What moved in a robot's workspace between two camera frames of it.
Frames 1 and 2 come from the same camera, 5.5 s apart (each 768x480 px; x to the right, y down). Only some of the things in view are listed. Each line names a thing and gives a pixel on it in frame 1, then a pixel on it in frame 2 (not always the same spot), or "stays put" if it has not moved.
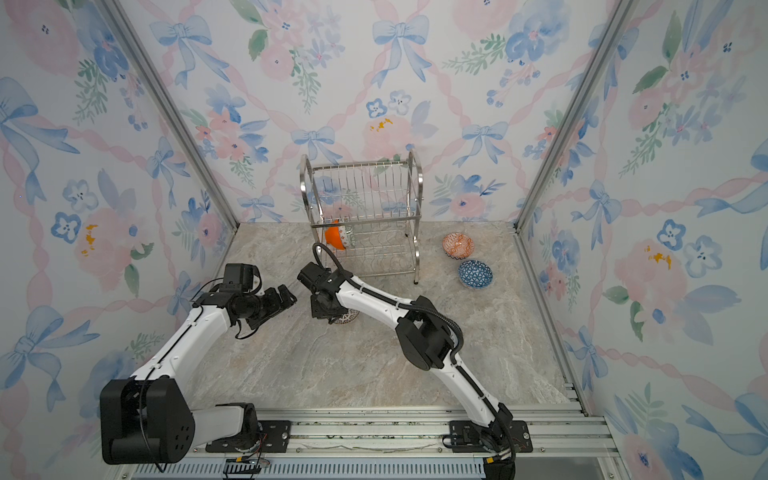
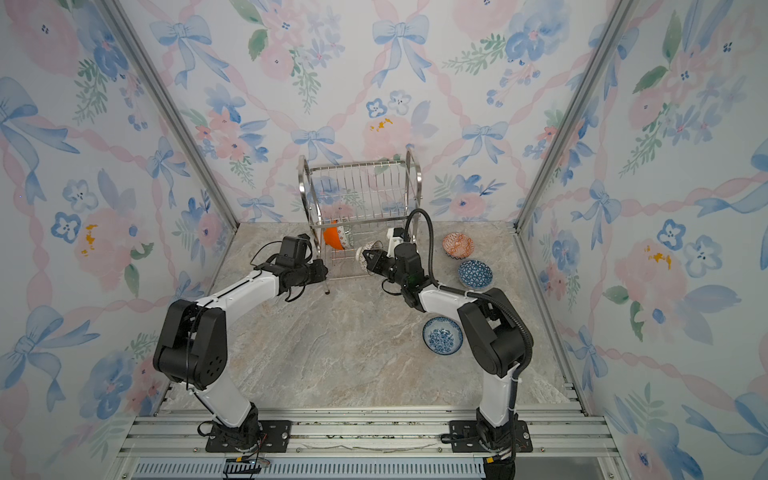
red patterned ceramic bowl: x=457 y=245 stays put
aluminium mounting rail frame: x=565 y=447 stays put
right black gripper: x=316 y=313 to x=379 y=262
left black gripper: x=276 y=303 to x=322 y=274
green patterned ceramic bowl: x=350 y=235 stays put
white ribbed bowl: x=348 y=317 to x=360 y=255
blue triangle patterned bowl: x=475 y=274 stays put
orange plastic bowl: x=333 y=237 stays put
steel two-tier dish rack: x=366 y=214 stays put
